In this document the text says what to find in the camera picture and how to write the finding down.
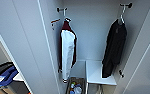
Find maroon jacket white sleeves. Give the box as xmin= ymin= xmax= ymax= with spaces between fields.
xmin=58 ymin=19 xmax=78 ymax=85

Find white wardrobe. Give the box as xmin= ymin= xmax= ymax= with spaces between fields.
xmin=0 ymin=0 xmax=150 ymax=94

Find white label orange stripe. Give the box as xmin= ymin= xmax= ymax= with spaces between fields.
xmin=50 ymin=17 xmax=61 ymax=31

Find white box inside wardrobe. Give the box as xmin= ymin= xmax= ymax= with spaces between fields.
xmin=85 ymin=59 xmax=118 ymax=87

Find black garment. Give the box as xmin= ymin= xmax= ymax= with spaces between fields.
xmin=101 ymin=18 xmax=128 ymax=80

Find pale basket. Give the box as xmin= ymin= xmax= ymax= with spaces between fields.
xmin=64 ymin=76 xmax=88 ymax=94

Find black wardrobe hook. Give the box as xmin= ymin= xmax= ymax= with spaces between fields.
xmin=119 ymin=2 xmax=133 ymax=10
xmin=56 ymin=6 xmax=68 ymax=14

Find clear plastic bottle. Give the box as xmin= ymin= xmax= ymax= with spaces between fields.
xmin=73 ymin=85 xmax=84 ymax=94

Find dark door hinge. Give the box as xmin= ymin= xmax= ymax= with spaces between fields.
xmin=118 ymin=69 xmax=126 ymax=79

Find white flat board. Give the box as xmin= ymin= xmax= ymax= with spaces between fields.
xmin=13 ymin=72 xmax=26 ymax=83

